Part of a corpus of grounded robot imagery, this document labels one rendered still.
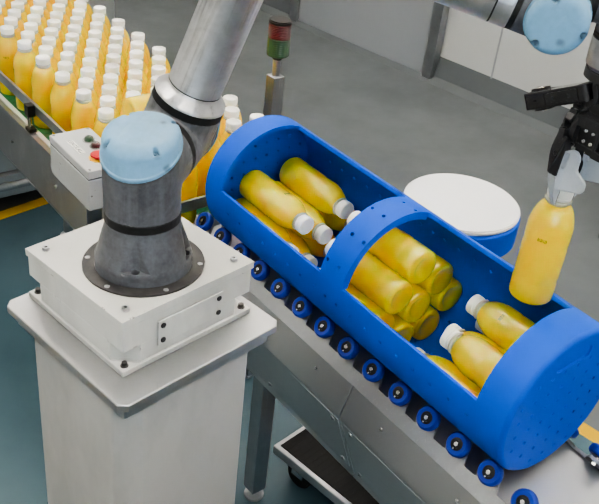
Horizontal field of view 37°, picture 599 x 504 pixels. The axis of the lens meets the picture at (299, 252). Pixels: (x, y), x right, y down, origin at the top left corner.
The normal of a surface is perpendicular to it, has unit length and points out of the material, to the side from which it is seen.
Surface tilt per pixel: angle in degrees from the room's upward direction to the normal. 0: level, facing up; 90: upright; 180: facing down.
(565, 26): 89
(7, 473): 0
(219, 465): 90
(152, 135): 7
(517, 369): 49
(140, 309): 2
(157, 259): 71
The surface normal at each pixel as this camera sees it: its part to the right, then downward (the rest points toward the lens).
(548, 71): -0.70, 0.33
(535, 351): -0.35, -0.55
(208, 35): -0.35, 0.44
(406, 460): -0.72, -0.03
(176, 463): 0.71, 0.44
